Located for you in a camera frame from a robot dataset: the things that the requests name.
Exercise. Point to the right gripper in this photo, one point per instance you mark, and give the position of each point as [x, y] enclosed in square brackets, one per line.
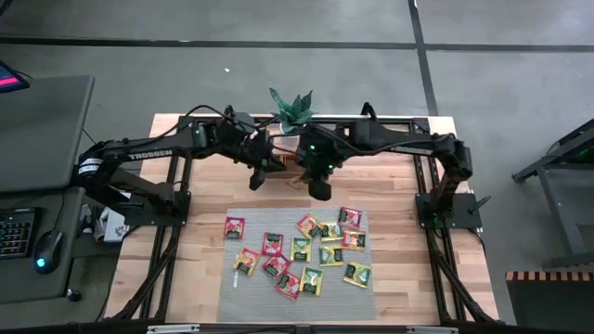
[320, 155]

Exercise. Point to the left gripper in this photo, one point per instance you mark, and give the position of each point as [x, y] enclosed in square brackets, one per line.
[255, 148]

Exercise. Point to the orange foil tea bag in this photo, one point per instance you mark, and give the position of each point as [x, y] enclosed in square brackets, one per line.
[308, 226]
[354, 240]
[247, 261]

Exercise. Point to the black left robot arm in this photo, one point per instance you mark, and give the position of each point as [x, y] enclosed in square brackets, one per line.
[148, 153]

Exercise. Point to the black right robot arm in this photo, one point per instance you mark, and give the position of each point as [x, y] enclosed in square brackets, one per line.
[394, 139]

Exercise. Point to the brown cardboard box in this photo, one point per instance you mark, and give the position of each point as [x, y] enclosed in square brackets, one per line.
[288, 162]

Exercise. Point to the green snake plant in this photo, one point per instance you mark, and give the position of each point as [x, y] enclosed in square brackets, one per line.
[292, 111]

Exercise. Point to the small white paper strip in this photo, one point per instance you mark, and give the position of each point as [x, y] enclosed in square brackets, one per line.
[236, 278]

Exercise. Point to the grey woven placemat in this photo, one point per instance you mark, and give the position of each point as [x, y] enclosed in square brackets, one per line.
[250, 306]

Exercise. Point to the small white box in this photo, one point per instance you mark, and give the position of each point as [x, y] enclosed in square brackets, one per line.
[113, 225]

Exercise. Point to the grey raised desk top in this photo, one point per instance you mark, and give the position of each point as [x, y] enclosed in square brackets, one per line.
[42, 134]

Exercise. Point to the small black knob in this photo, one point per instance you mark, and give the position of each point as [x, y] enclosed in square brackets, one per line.
[73, 294]

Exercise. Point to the black computer mouse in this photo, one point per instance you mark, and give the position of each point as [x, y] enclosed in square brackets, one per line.
[47, 250]

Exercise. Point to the black metal cart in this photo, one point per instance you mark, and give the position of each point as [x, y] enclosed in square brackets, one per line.
[561, 185]

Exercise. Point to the black backlit keyboard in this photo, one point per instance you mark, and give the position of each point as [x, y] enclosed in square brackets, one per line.
[16, 232]

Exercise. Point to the grey desk surface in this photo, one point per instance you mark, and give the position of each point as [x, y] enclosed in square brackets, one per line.
[28, 283]

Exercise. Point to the striped wood black board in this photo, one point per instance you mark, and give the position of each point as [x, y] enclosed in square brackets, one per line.
[550, 301]

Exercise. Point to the tablet screen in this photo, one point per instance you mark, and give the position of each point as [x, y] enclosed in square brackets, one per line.
[11, 79]

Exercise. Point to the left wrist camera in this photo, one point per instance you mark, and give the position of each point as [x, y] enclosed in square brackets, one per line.
[241, 121]

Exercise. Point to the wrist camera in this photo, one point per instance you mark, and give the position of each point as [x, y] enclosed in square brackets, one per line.
[241, 121]
[358, 130]

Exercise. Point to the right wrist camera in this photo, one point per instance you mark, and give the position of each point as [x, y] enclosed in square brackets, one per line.
[358, 130]

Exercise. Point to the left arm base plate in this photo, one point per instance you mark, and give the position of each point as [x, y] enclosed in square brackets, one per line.
[158, 211]

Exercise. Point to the black aluminium table frame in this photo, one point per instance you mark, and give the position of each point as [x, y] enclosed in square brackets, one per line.
[421, 124]

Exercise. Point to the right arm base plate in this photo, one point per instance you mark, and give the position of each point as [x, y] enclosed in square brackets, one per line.
[457, 211]

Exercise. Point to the silver metal bracket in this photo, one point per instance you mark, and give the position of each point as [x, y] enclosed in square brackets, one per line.
[431, 330]
[172, 329]

